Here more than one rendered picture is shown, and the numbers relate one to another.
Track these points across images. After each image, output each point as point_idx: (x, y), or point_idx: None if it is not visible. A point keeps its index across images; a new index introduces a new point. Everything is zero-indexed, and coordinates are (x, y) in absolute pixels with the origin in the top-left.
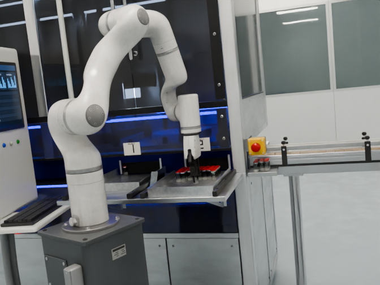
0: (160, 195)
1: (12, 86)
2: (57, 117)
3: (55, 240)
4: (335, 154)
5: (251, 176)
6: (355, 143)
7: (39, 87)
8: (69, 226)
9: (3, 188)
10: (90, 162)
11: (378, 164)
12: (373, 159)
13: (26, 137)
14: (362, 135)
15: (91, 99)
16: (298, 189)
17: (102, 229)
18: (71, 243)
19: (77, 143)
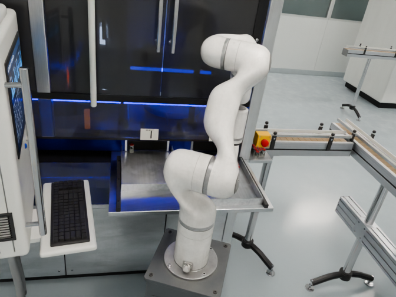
0: (216, 204)
1: (20, 66)
2: (192, 181)
3: (172, 289)
4: (307, 144)
5: (252, 162)
6: (321, 136)
7: (40, 59)
8: (177, 269)
9: (29, 194)
10: (214, 218)
11: (332, 152)
12: (330, 148)
13: None
14: (320, 125)
15: (236, 167)
16: (271, 164)
17: (214, 270)
18: (200, 296)
19: (197, 197)
